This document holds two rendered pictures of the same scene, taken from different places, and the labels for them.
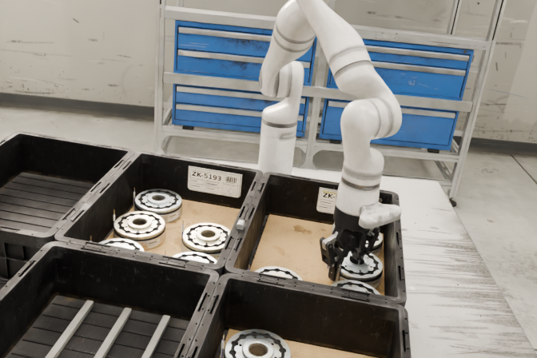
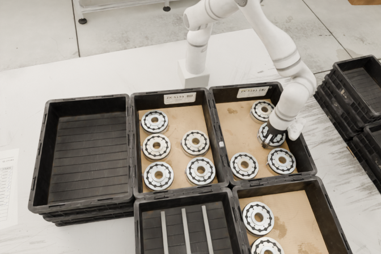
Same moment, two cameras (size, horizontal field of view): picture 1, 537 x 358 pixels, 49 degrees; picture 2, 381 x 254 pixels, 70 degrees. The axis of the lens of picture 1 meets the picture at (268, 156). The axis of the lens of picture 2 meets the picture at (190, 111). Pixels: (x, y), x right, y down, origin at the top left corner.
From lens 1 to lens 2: 69 cm
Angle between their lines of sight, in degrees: 35
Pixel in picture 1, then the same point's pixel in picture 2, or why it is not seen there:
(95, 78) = not seen: outside the picture
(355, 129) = (296, 104)
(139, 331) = (194, 219)
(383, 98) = (308, 77)
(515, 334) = (329, 127)
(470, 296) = (305, 109)
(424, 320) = not seen: hidden behind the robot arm
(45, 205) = (92, 143)
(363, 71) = (299, 67)
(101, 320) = (173, 219)
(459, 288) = not seen: hidden behind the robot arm
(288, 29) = (221, 13)
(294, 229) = (228, 112)
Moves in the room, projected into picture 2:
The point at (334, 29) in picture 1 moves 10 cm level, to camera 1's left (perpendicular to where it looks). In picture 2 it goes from (279, 43) to (243, 49)
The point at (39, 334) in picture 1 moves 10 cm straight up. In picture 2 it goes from (150, 242) to (148, 237)
